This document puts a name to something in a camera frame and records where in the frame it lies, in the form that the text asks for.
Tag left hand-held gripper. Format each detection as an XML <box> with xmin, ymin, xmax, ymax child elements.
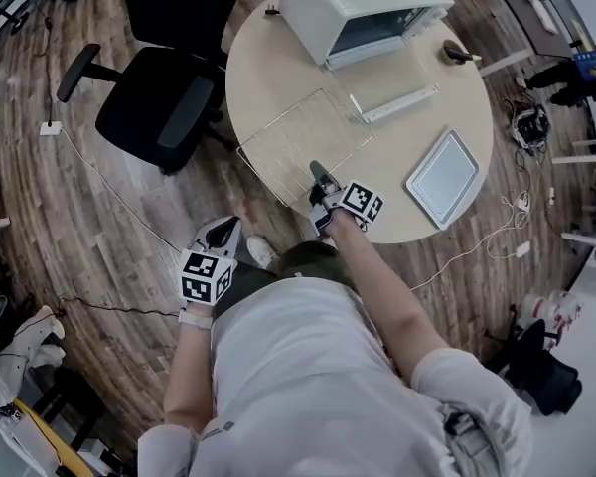
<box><xmin>180</xmin><ymin>215</ymin><xmax>242</xmax><ymax>307</ymax></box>

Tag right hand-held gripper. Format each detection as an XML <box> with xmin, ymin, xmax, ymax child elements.
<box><xmin>307</xmin><ymin>160</ymin><xmax>384</xmax><ymax>238</ymax></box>

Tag wire oven rack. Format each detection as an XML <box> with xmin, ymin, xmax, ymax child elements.
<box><xmin>234</xmin><ymin>86</ymin><xmax>375</xmax><ymax>207</ymax></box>

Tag silver baking tray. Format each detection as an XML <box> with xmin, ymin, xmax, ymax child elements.
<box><xmin>404</xmin><ymin>126</ymin><xmax>481</xmax><ymax>232</ymax></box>

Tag person's left forearm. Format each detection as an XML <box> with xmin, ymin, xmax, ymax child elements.
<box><xmin>161</xmin><ymin>303</ymin><xmax>216</xmax><ymax>435</ymax></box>

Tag white toaster oven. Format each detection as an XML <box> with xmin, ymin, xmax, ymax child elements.
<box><xmin>276</xmin><ymin>0</ymin><xmax>456</xmax><ymax>73</ymax></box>

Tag person's white shoe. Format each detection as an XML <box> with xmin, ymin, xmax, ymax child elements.
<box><xmin>246</xmin><ymin>235</ymin><xmax>280</xmax><ymax>271</ymax></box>

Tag white wristband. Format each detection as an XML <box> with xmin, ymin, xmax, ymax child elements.
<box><xmin>178</xmin><ymin>307</ymin><xmax>215</xmax><ymax>331</ymax></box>

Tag black office chair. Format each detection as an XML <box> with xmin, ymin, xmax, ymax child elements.
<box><xmin>483</xmin><ymin>304</ymin><xmax>586</xmax><ymax>417</ymax></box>
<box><xmin>56</xmin><ymin>0</ymin><xmax>248</xmax><ymax>174</ymax></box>

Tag brown bowl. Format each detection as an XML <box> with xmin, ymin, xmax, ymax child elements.
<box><xmin>440</xmin><ymin>38</ymin><xmax>472</xmax><ymax>68</ymax></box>

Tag person's white shirt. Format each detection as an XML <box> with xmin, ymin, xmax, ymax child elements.
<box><xmin>136</xmin><ymin>275</ymin><xmax>536</xmax><ymax>477</ymax></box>

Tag white gloves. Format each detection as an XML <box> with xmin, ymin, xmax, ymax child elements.
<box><xmin>0</xmin><ymin>304</ymin><xmax>67</xmax><ymax>373</ymax></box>

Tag white desk leg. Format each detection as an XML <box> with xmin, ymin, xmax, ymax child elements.
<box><xmin>475</xmin><ymin>46</ymin><xmax>536</xmax><ymax>78</ymax></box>

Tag yellow board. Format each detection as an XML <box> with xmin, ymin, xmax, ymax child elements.
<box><xmin>11</xmin><ymin>398</ymin><xmax>81</xmax><ymax>477</ymax></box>

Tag red and white plastic bags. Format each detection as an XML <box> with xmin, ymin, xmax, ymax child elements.
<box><xmin>519</xmin><ymin>289</ymin><xmax>586</xmax><ymax>336</ymax></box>

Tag blue box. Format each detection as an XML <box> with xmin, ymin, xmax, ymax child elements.
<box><xmin>572</xmin><ymin>50</ymin><xmax>596</xmax><ymax>78</ymax></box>

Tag white floor cable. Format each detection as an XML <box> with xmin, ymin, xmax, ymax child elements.
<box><xmin>57</xmin><ymin>126</ymin><xmax>186</xmax><ymax>258</ymax></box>

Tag black floor cable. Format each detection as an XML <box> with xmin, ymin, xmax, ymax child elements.
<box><xmin>56</xmin><ymin>292</ymin><xmax>181</xmax><ymax>318</ymax></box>

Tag long white cable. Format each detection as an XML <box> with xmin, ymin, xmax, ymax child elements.
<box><xmin>408</xmin><ymin>194</ymin><xmax>527</xmax><ymax>293</ymax></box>

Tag black device with cables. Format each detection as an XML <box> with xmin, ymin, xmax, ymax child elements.
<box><xmin>501</xmin><ymin>97</ymin><xmax>553</xmax><ymax>154</ymax></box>

